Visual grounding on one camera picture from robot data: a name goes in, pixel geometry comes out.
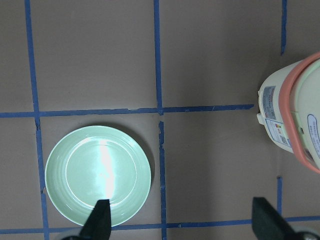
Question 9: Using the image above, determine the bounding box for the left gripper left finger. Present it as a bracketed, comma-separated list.
[79, 199, 111, 240]

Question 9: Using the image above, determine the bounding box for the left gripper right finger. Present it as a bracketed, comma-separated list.
[251, 197, 300, 240]

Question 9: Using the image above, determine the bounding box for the white rice cooker orange handle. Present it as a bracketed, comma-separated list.
[256, 51, 320, 175]

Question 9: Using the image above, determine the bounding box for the green plate near left arm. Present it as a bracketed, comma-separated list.
[44, 125, 152, 226]

